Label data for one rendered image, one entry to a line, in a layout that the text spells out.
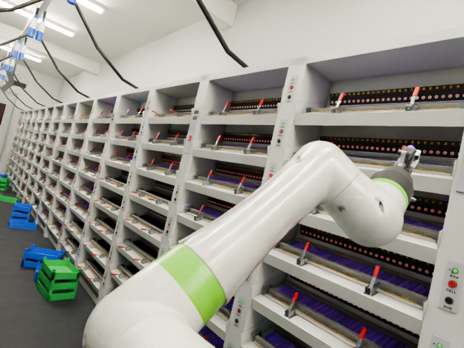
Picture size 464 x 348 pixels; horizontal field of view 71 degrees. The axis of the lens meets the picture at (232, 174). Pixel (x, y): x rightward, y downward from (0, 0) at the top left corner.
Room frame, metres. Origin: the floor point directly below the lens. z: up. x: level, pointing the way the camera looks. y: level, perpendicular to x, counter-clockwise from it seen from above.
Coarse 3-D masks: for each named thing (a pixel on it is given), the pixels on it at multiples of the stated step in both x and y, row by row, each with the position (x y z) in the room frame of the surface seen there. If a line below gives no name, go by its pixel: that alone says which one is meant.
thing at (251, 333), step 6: (258, 324) 1.38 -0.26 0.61; (264, 324) 1.40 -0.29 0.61; (270, 324) 1.43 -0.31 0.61; (246, 330) 1.34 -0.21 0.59; (252, 330) 1.36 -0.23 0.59; (258, 330) 1.38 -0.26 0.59; (264, 330) 1.41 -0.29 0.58; (270, 330) 1.42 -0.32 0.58; (246, 336) 1.34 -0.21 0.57; (252, 336) 1.34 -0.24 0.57; (246, 342) 1.34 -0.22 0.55; (252, 342) 1.34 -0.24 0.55
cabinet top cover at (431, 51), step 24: (360, 48) 1.15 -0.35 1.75; (384, 48) 1.08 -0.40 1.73; (408, 48) 1.03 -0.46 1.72; (432, 48) 1.00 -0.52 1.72; (456, 48) 0.97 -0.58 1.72; (240, 72) 1.65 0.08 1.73; (264, 72) 1.54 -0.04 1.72; (336, 72) 1.35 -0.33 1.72; (360, 72) 1.29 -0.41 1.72; (384, 72) 1.24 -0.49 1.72; (408, 72) 1.20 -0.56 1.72
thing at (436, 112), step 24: (336, 96) 1.38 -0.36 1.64; (360, 96) 1.30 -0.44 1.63; (384, 96) 1.23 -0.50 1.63; (408, 96) 1.16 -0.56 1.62; (432, 96) 1.10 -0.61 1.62; (456, 96) 1.04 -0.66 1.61; (312, 120) 1.26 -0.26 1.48; (336, 120) 1.18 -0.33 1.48; (360, 120) 1.11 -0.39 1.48; (384, 120) 1.04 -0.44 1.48; (408, 120) 0.99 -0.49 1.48; (432, 120) 0.94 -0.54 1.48; (456, 120) 0.89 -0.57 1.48
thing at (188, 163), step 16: (208, 80) 1.87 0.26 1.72; (208, 96) 1.88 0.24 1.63; (224, 96) 1.95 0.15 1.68; (208, 128) 1.91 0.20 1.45; (224, 128) 1.99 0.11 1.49; (192, 160) 1.88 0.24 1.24; (208, 160) 1.95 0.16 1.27; (192, 192) 1.91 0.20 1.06; (176, 208) 1.88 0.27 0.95; (176, 224) 1.87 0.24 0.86
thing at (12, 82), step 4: (20, 48) 5.97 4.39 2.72; (16, 60) 5.97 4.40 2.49; (16, 64) 5.98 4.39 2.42; (8, 72) 5.73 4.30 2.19; (8, 76) 5.73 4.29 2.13; (12, 76) 5.79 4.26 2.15; (8, 80) 5.78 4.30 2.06; (12, 80) 5.79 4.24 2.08; (16, 80) 5.78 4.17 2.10; (8, 84) 5.73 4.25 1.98; (12, 84) 5.79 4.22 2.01; (16, 84) 5.79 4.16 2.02; (24, 84) 5.90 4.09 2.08; (4, 88) 5.73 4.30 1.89
